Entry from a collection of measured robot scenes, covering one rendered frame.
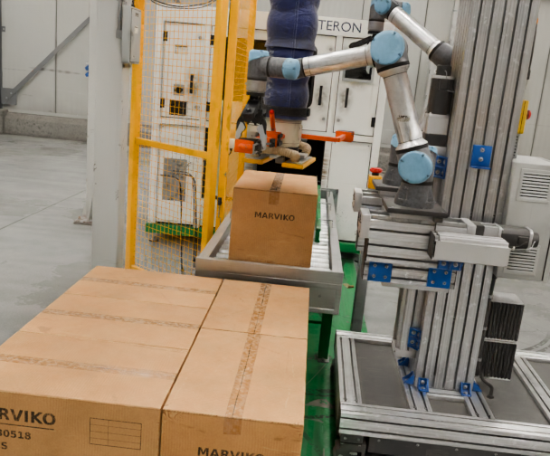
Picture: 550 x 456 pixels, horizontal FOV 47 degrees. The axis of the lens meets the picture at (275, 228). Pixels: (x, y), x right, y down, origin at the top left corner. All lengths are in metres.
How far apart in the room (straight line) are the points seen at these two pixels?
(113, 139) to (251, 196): 1.08
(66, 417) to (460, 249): 1.42
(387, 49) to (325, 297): 1.26
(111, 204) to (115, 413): 2.09
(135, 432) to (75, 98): 10.96
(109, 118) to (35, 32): 9.19
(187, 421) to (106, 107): 2.28
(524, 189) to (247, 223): 1.24
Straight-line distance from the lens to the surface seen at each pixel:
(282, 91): 2.92
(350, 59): 2.45
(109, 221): 3.83
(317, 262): 3.30
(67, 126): 12.53
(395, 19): 2.97
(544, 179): 2.66
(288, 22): 2.91
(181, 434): 1.88
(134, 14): 3.70
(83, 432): 1.96
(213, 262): 3.00
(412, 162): 2.26
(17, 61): 13.01
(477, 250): 2.37
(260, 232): 3.02
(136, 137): 4.24
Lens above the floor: 1.46
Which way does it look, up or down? 13 degrees down
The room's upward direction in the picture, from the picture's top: 5 degrees clockwise
